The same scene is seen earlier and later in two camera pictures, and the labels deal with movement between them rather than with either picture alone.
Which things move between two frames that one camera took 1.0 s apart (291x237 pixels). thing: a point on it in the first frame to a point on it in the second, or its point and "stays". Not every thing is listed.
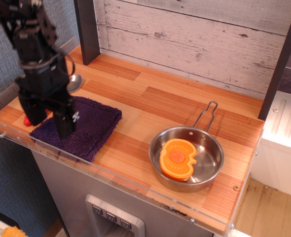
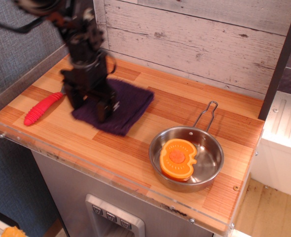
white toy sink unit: [278, 162] stays
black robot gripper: [47, 78] to [91, 66]
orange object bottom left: [13, 231] stays
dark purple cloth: [94, 122] to [130, 101]
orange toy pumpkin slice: [176, 159] stays
